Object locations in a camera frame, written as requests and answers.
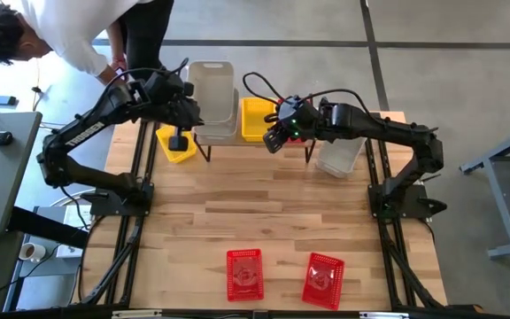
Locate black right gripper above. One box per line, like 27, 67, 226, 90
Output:
262, 94, 325, 155

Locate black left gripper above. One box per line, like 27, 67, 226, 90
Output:
146, 70, 204, 152

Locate yellow slotted plastic basket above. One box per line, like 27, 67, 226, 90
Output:
240, 97, 279, 144
155, 124, 198, 164

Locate white plastic basket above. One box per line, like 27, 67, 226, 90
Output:
187, 59, 236, 124
315, 136, 367, 179
192, 87, 241, 146

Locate person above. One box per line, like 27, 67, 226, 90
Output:
0, 0, 175, 88

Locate grey side table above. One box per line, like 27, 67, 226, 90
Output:
0, 110, 43, 240

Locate white paper cup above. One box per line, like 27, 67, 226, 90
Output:
18, 242, 48, 263

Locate black aluminium rig frame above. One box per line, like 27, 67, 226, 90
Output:
0, 111, 510, 319

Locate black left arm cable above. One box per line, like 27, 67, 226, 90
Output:
99, 57, 189, 97

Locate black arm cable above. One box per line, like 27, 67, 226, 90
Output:
241, 71, 374, 117
99, 57, 189, 97

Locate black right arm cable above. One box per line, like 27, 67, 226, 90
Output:
241, 71, 374, 117

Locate grey-blue table frame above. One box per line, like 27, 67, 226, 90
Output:
458, 120, 510, 261

